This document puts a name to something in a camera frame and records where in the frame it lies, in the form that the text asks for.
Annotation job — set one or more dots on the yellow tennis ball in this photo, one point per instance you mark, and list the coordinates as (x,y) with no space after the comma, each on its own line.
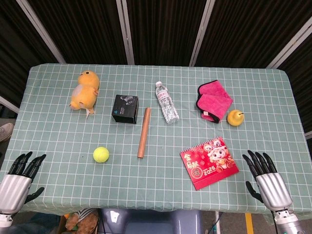
(101,154)

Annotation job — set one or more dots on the yellow plush chick toy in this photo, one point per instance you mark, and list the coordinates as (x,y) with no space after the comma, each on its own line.
(85,91)

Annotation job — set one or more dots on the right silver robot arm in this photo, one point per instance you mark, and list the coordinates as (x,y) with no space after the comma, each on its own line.
(288,221)

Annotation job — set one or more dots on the black cardboard box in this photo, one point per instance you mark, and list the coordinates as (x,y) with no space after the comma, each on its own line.
(125,109)

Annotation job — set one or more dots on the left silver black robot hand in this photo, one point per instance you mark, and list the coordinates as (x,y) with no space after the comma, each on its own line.
(14,190)

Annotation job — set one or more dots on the green checkered tablecloth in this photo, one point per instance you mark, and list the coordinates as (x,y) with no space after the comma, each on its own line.
(156,136)

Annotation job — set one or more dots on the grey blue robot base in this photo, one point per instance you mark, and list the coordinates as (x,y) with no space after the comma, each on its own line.
(151,221)

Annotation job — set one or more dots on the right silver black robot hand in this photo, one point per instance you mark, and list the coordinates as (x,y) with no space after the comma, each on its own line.
(273,187)

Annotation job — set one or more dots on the clear plastic water bottle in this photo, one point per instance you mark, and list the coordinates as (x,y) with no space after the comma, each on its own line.
(167,103)

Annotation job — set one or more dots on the pink folded towel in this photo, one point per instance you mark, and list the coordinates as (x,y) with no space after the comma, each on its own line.
(214,101)

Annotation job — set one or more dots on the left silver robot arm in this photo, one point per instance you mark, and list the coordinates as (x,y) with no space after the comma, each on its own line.
(5,220)

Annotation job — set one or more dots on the brown wooden rod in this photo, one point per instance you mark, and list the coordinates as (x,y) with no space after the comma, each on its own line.
(144,132)

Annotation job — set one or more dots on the grey sneaker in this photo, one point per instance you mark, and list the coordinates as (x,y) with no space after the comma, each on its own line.
(5,131)

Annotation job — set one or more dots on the brown plush toy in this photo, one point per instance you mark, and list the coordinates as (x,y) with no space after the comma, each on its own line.
(81,223)

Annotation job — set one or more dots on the yellow pear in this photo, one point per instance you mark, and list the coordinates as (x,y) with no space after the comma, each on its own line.
(235,118)

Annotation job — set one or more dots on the red 2026 desk calendar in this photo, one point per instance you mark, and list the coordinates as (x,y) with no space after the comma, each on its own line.
(209,163)

